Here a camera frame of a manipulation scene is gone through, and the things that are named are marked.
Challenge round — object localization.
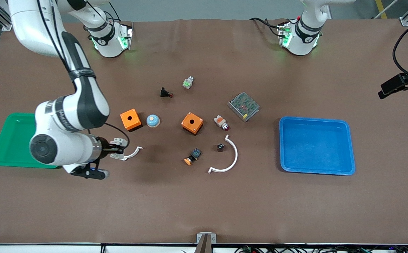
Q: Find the dark brown camera post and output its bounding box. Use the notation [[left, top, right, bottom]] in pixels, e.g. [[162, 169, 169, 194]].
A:
[[194, 234, 213, 253]]

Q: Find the black cable bundle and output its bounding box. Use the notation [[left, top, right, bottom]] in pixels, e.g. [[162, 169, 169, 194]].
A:
[[234, 244, 408, 253]]

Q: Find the blue plastic tray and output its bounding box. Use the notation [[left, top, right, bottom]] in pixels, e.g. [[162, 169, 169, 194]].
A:
[[279, 117, 356, 176]]

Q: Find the large white pipe clamp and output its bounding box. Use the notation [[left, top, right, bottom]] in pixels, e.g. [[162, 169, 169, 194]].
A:
[[208, 135, 239, 174]]

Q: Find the orange mushroom push button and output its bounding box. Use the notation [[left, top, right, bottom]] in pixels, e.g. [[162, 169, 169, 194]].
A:
[[184, 148, 202, 166]]

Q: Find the green plastic tray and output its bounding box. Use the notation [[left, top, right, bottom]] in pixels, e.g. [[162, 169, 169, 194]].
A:
[[0, 112, 63, 169]]

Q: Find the red white indicator switch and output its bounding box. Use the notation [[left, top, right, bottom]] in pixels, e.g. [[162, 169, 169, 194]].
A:
[[214, 115, 230, 131]]

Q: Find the small white pipe clamp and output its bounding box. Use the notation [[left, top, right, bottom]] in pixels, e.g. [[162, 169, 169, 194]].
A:
[[119, 147, 143, 161]]

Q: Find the metal mesh power supply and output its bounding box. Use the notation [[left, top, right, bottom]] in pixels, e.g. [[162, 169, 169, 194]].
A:
[[227, 92, 260, 122]]

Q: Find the white table edge rail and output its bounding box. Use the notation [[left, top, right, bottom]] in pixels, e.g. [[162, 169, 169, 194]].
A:
[[0, 244, 408, 253]]

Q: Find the blue dome buzzer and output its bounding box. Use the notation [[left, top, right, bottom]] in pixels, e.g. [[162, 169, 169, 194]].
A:
[[146, 114, 161, 128]]

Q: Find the orange push-button enclosure box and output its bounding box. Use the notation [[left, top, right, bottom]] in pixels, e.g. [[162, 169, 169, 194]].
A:
[[181, 112, 204, 135], [120, 109, 142, 132]]

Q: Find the black base cable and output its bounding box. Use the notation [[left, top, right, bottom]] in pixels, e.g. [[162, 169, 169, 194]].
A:
[[250, 17, 282, 38]]

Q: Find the grey metal bracket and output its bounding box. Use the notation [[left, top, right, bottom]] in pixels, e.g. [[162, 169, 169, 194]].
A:
[[196, 232, 217, 245]]

